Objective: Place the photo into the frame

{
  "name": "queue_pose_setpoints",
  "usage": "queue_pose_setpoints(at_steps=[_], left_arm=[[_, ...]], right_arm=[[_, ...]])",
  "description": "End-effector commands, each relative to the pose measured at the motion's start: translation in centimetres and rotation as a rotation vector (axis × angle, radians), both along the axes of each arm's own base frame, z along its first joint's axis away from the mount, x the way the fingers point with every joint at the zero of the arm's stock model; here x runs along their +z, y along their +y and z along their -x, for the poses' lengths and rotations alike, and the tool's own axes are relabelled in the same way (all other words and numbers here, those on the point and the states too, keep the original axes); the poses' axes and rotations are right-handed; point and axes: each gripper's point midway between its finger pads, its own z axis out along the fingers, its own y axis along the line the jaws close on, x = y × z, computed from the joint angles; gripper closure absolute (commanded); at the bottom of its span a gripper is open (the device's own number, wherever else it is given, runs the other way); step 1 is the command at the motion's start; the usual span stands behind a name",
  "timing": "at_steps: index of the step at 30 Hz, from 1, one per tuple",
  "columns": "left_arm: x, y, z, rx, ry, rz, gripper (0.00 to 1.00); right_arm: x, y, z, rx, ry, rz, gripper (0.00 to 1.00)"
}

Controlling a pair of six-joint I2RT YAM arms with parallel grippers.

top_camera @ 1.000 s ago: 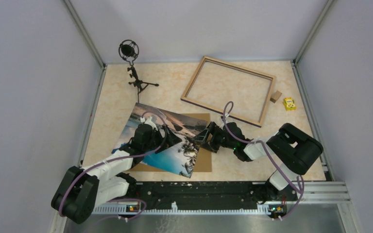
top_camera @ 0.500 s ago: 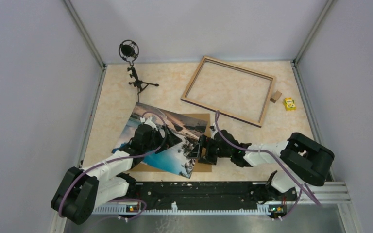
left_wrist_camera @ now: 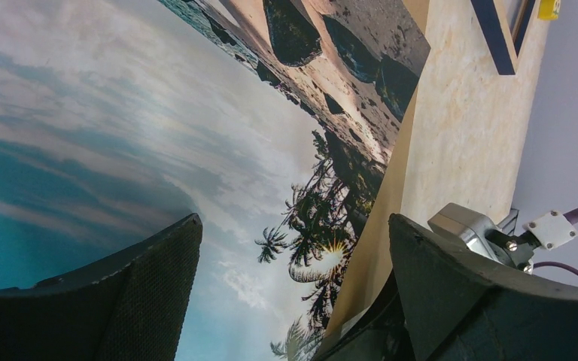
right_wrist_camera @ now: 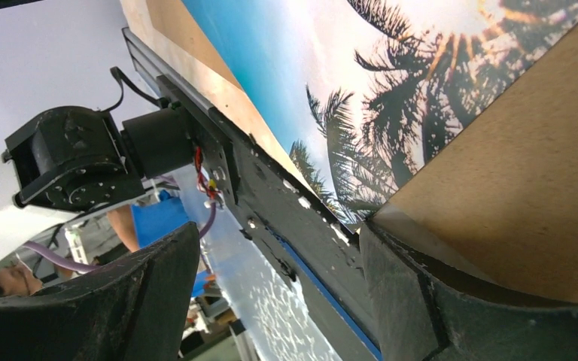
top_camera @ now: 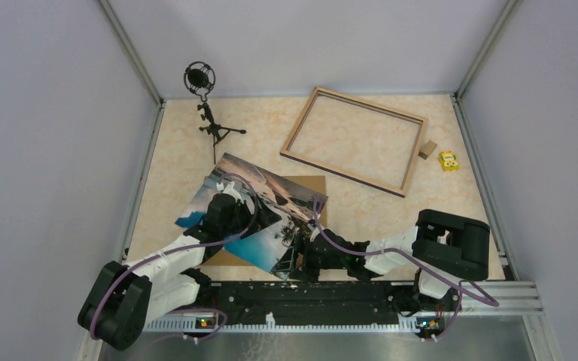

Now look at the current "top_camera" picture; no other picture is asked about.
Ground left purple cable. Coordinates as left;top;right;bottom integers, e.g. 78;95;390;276
88;172;261;344

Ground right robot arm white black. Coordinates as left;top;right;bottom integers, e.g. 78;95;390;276
288;209;491;310

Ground white cable duct strip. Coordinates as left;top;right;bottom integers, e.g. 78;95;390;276
143;314;419;334

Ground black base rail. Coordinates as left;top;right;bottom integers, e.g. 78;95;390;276
191;281;458;326

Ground purple cable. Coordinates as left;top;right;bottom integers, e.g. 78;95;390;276
312;198;500;342
88;172;261;344

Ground beach landscape photo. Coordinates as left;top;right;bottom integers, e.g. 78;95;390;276
175;153;327;280

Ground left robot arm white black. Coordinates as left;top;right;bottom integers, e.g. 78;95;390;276
77;181;281;350

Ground black microphone on tripod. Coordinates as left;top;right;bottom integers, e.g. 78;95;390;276
184;61;247;164

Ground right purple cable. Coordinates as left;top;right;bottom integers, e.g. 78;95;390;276
312;198;500;342

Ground small brown wooden block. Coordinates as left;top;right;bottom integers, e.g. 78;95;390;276
418;140;437;160

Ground small yellow toy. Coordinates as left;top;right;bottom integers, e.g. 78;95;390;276
438;151;460;171

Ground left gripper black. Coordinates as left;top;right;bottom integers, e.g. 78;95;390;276
221;193;281;239

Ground wooden picture frame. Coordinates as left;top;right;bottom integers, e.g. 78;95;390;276
280;86;428;198

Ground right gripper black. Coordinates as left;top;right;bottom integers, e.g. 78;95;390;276
273;232;348;281

